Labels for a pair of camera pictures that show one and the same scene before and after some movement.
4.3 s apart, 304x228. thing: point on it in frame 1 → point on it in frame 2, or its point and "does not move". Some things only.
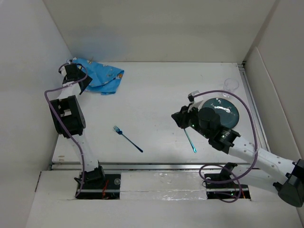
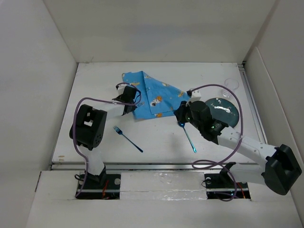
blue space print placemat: (105, 79) → (157, 99)
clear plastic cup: (230, 85) does not move
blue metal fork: (120, 132) does not move
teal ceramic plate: (227, 111) does not move
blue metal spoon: (194, 149) does not move
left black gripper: (86, 82) → (133, 107)
